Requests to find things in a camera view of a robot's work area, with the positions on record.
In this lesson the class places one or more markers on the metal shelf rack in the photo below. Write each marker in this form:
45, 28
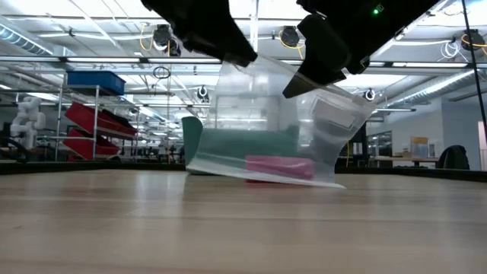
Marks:
58, 114

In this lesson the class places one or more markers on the black aluminium table frame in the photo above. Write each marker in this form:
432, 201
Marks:
95, 166

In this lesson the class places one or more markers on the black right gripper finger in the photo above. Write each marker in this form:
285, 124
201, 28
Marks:
304, 85

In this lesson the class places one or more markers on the blue plastic storage bin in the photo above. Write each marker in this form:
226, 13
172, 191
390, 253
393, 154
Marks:
95, 81

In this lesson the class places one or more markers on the orange-lidded clear container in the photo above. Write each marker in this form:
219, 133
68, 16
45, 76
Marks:
419, 148

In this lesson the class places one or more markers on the pink elastic bandage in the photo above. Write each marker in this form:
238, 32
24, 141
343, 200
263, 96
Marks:
279, 167

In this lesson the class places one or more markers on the teal plastic basket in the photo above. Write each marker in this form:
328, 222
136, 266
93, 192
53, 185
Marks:
243, 146

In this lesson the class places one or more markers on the black round ceiling fixture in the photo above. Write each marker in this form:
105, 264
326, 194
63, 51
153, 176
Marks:
473, 40
290, 37
163, 36

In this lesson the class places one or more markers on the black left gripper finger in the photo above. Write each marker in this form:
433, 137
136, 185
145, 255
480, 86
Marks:
232, 49

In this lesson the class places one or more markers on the black office chair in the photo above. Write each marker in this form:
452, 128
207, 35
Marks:
452, 158

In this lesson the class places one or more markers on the red plastic storage bin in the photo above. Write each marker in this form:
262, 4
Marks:
87, 146
91, 118

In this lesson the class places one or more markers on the wooden workbench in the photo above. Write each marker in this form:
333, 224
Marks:
403, 160

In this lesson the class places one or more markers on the clear plastic bag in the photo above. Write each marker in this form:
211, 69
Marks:
266, 95

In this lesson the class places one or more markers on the black diagonal pole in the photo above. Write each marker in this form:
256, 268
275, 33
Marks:
475, 68

